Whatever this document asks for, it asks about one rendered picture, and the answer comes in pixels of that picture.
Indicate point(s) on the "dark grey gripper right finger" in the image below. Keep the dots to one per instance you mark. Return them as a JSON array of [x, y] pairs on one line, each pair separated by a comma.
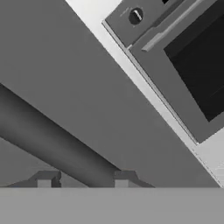
[[125, 176]]

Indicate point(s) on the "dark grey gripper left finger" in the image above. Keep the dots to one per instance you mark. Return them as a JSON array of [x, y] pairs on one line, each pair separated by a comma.
[[48, 177]]

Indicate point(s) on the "grey fridge door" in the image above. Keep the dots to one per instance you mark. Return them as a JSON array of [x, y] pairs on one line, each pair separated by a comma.
[[73, 73]]

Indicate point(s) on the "grey oven door with window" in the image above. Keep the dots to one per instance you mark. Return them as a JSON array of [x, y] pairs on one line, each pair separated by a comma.
[[157, 70]]

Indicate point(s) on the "grey oven control panel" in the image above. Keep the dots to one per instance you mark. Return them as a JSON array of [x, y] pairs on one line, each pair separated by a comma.
[[121, 22]]

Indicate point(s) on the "black oven knob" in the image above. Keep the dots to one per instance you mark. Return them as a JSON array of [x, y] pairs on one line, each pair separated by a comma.
[[136, 15]]

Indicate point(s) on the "white cabinet panel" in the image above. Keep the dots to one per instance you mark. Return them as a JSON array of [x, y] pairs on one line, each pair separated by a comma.
[[96, 11]]

